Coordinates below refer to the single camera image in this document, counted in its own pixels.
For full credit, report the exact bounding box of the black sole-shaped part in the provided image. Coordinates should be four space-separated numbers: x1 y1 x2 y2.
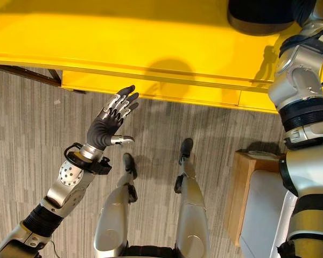
227 0 297 37

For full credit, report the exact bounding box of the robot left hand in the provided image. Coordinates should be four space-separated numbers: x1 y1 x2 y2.
78 84 140 161

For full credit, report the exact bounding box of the yellow shelf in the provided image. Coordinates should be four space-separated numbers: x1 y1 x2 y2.
0 0 323 115

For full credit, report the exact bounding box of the white plastic box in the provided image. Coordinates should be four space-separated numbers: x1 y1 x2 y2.
238 169 299 258

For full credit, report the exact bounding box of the robot right leg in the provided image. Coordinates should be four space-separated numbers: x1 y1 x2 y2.
173 138 211 258

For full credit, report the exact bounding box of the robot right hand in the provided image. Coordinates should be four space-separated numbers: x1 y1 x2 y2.
293 0 319 27

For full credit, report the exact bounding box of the dark shelf bracket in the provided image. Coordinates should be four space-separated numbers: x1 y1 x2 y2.
0 64 63 88

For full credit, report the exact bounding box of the robot black waist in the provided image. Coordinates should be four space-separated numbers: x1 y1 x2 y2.
120 243 179 258

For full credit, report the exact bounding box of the wooden crate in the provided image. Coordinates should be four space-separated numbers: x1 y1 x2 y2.
222 149 286 247

